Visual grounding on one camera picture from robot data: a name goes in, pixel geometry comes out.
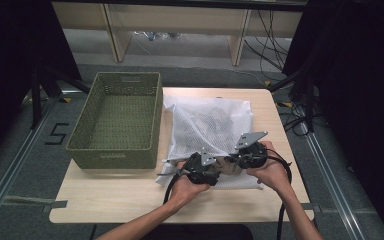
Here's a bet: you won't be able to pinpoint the wooden shelf unit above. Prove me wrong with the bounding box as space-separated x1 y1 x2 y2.
51 1 308 67

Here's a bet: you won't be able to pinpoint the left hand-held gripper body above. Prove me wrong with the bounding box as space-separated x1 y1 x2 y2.
179 148 222 187

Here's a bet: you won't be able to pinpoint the black cable bundle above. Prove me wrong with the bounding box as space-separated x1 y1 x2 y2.
243 9 293 73

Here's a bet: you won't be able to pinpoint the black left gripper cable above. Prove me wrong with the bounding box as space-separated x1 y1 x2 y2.
162 168 184 205

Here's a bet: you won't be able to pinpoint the person's right hand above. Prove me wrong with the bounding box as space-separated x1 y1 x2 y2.
246 140 293 193

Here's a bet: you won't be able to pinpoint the black curtain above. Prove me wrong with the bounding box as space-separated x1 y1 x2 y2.
0 0 83 168
281 0 384 240

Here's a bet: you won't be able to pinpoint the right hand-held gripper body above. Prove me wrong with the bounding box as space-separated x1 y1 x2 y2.
234 130 269 169

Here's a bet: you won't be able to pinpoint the white mesh laundry bag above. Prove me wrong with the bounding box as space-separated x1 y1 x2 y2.
155 95 264 191

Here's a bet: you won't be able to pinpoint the green woven basket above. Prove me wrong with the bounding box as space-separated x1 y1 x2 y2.
65 71 164 170

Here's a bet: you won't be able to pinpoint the metal floor rail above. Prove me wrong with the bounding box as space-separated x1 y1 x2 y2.
299 121 369 240
0 89 66 234

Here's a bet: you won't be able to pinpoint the black floor cables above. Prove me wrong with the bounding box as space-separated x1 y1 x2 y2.
278 103 329 138

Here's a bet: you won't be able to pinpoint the black tripod stand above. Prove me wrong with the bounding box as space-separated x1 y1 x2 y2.
29 61 92 130
268 64 318 134

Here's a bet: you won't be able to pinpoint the person's dark clothing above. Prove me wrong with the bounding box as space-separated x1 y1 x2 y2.
139 223 255 240

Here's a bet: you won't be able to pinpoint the person's left hand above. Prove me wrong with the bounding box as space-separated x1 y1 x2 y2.
168 161 211 209

